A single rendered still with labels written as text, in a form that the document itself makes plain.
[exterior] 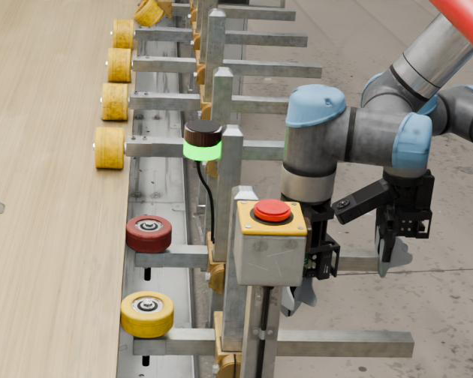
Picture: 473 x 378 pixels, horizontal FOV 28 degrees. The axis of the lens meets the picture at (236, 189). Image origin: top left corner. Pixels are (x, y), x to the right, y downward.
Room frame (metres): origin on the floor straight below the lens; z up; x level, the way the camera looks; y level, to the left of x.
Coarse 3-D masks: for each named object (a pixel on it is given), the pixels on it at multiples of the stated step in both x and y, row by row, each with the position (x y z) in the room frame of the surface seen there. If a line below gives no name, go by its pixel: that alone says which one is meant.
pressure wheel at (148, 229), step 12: (144, 216) 1.47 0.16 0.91; (156, 216) 1.47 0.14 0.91; (132, 228) 1.42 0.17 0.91; (144, 228) 1.43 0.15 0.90; (156, 228) 1.43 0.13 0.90; (168, 228) 1.43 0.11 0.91; (132, 240) 1.41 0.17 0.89; (144, 240) 1.40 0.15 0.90; (156, 240) 1.40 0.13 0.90; (168, 240) 1.42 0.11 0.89; (144, 252) 1.40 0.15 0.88; (156, 252) 1.40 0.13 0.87; (144, 276) 1.44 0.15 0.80
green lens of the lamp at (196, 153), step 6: (186, 144) 1.39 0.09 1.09; (186, 150) 1.39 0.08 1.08; (192, 150) 1.38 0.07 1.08; (198, 150) 1.38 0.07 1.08; (204, 150) 1.38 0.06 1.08; (210, 150) 1.38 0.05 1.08; (216, 150) 1.39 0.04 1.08; (186, 156) 1.39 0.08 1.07; (192, 156) 1.38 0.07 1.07; (198, 156) 1.38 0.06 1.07; (204, 156) 1.38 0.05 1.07; (210, 156) 1.38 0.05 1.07; (216, 156) 1.39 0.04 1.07
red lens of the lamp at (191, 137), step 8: (192, 120) 1.43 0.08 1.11; (184, 136) 1.40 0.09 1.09; (192, 136) 1.38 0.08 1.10; (200, 136) 1.38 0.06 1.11; (208, 136) 1.38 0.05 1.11; (216, 136) 1.39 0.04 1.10; (192, 144) 1.38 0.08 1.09; (200, 144) 1.38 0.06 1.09; (208, 144) 1.38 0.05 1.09; (216, 144) 1.39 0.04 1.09
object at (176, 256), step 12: (168, 252) 1.43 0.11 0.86; (180, 252) 1.43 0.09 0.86; (192, 252) 1.44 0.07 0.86; (204, 252) 1.44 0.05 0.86; (348, 252) 1.48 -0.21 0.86; (360, 252) 1.48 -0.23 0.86; (372, 252) 1.48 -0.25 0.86; (144, 264) 1.42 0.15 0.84; (156, 264) 1.42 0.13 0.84; (168, 264) 1.43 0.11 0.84; (180, 264) 1.43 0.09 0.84; (192, 264) 1.43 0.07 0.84; (204, 264) 1.43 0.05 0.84; (348, 264) 1.46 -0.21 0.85; (360, 264) 1.46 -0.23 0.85; (372, 264) 1.47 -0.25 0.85
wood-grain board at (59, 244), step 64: (0, 0) 2.81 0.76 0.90; (64, 0) 2.86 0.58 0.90; (128, 0) 2.92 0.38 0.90; (0, 64) 2.22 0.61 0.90; (64, 64) 2.26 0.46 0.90; (0, 128) 1.83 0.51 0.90; (64, 128) 1.85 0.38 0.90; (128, 128) 1.88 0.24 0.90; (0, 192) 1.53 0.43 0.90; (64, 192) 1.55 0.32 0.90; (128, 192) 1.61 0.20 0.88; (0, 256) 1.31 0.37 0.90; (64, 256) 1.32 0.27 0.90; (0, 320) 1.13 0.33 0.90; (64, 320) 1.14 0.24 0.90
